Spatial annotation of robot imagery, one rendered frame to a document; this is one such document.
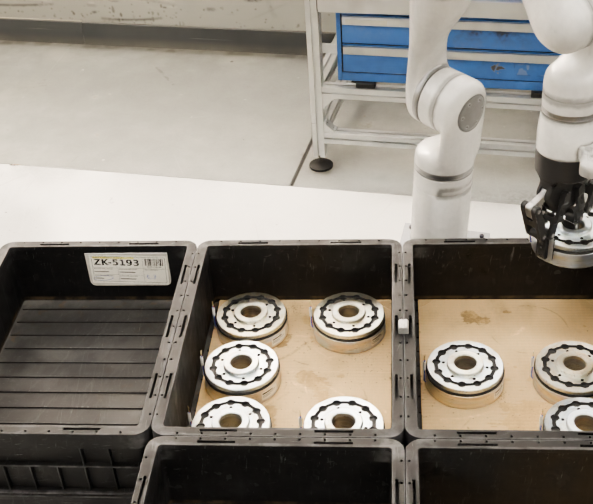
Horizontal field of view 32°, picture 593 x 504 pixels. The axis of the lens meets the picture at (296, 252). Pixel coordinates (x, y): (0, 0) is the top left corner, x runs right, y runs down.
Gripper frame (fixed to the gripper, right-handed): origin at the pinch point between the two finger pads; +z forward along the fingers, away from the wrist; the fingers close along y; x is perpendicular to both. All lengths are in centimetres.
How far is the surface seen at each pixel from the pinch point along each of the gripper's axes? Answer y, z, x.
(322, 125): -96, 84, -165
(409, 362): 25.0, 7.3, -2.0
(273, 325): 28.0, 14.1, -26.3
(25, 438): 67, 8, -24
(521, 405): 12.4, 17.3, 6.0
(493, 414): 16.3, 17.3, 4.6
